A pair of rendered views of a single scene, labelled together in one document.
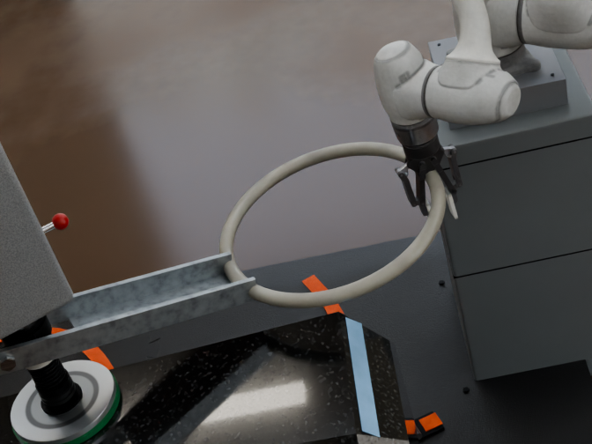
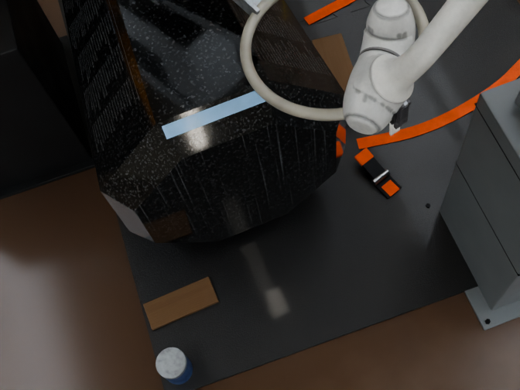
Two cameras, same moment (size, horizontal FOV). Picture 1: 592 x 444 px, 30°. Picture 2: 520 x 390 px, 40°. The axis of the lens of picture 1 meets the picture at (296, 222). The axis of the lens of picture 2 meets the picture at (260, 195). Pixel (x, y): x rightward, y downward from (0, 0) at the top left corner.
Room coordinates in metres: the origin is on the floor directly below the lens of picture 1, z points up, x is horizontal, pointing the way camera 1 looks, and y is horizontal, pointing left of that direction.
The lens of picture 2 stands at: (1.29, -1.04, 2.41)
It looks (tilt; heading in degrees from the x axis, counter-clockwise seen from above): 65 degrees down; 74
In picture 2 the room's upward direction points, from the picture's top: 13 degrees counter-clockwise
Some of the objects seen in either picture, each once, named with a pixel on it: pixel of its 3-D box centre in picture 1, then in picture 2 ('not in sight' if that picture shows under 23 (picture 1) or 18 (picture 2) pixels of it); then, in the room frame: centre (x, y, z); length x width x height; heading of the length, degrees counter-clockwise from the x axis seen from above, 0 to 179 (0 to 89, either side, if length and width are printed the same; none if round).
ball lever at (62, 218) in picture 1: (49, 226); not in sight; (1.74, 0.44, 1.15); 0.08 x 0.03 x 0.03; 110
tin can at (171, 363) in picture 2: not in sight; (174, 366); (1.04, -0.41, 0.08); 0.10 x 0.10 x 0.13
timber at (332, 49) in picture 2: not in sight; (336, 76); (2.07, 0.31, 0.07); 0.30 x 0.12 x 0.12; 75
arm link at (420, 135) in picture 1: (415, 123); not in sight; (1.87, -0.29, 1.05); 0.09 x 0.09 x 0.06
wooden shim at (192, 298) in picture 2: not in sight; (180, 302); (1.15, -0.20, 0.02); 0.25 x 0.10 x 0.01; 175
